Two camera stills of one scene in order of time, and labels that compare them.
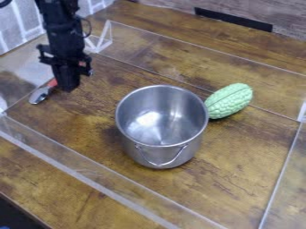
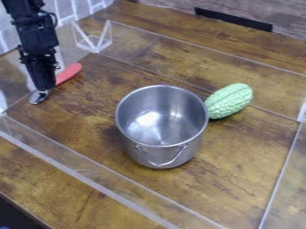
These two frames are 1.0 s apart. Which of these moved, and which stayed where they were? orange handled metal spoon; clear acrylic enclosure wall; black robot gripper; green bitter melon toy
Moved: black robot gripper
Stayed: clear acrylic enclosure wall; orange handled metal spoon; green bitter melon toy
